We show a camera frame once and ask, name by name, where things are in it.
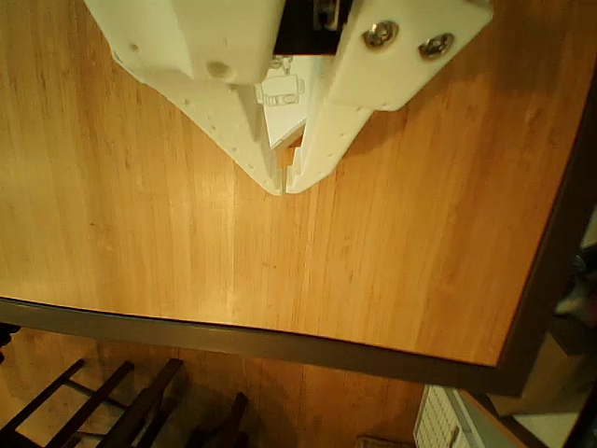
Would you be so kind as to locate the black and white cardboard box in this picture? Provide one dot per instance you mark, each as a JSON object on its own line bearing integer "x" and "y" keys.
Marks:
{"x": 284, "y": 116}

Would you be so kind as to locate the white louvered heater unit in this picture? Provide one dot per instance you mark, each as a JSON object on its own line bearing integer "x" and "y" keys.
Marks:
{"x": 434, "y": 420}

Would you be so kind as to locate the dark wooden chair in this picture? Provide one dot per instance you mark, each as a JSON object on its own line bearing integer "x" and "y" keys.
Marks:
{"x": 140, "y": 406}

